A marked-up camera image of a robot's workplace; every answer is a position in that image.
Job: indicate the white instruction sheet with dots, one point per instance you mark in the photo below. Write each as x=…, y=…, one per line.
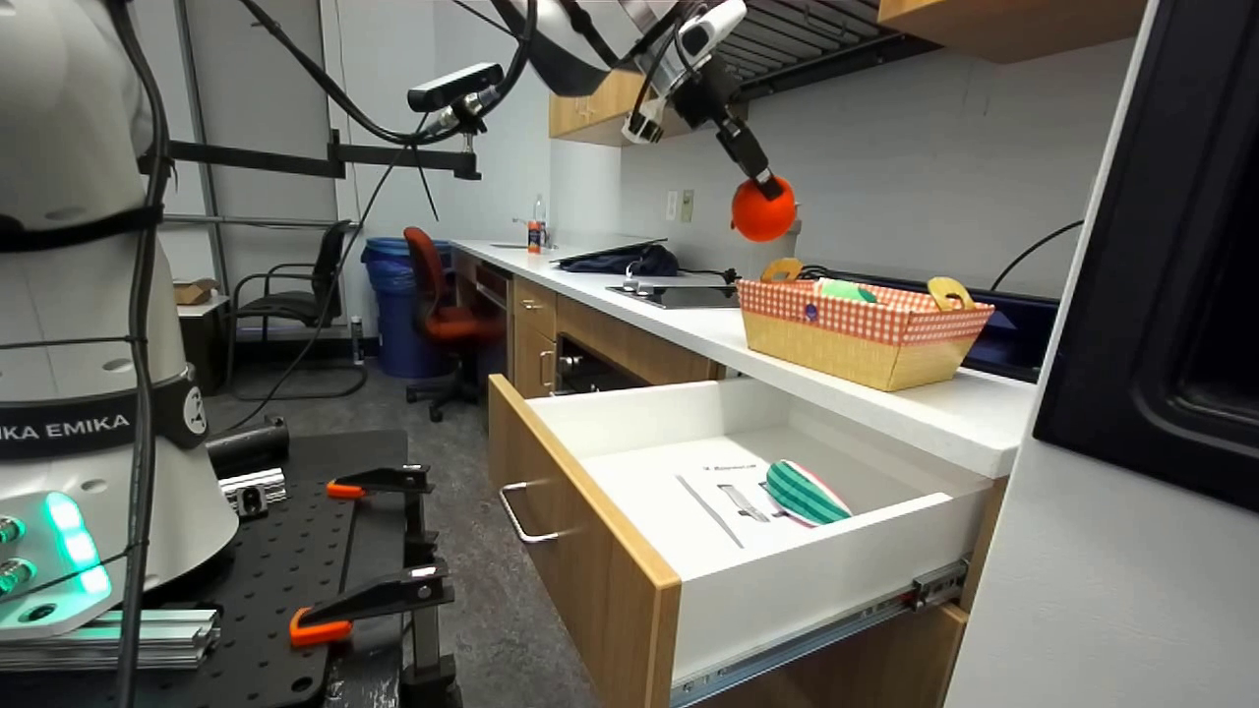
x=745, y=514

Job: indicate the black camera on boom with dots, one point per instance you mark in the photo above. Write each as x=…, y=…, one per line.
x=450, y=89

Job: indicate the red tomato plush toy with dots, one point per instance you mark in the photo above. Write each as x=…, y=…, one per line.
x=766, y=219

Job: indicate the yellow banana plush toy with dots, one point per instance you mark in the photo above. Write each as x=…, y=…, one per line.
x=784, y=270

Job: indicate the blue trash bin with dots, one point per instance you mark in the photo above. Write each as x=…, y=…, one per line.
x=393, y=289

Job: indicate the silver drawer handle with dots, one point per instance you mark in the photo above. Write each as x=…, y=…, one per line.
x=536, y=514

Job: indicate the orange black clamp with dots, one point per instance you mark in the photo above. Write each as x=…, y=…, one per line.
x=420, y=596
x=410, y=483

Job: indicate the orange black clamp front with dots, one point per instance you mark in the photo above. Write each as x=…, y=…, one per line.
x=420, y=596

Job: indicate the white open drawer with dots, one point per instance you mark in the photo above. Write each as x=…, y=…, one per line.
x=733, y=542

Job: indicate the black perforated mounting board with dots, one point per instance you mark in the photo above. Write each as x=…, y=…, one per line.
x=181, y=601

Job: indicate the red office chair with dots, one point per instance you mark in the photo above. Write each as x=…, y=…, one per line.
x=463, y=330

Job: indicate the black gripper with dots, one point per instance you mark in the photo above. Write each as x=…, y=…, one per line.
x=696, y=98

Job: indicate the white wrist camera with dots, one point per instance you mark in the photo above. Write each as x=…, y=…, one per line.
x=670, y=53

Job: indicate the striped watermelon slice plush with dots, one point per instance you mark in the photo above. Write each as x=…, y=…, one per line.
x=796, y=493

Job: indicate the wooden upper cabinet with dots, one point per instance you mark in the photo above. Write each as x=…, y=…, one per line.
x=1014, y=27

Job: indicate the green plush toy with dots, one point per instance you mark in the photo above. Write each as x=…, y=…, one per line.
x=842, y=292

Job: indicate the black chair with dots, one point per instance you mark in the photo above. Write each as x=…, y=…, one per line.
x=301, y=292

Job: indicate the orange checkered paper basket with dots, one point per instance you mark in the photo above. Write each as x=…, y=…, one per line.
x=894, y=343

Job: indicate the black induction cooktop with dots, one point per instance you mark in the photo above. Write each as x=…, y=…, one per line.
x=678, y=289

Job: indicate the orange black clamp rear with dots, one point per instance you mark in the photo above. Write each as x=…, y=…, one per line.
x=410, y=483

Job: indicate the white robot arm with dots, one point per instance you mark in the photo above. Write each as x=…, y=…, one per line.
x=574, y=44

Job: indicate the black microwave door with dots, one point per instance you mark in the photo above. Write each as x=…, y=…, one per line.
x=1157, y=360

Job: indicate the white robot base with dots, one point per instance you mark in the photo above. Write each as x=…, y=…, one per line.
x=105, y=427

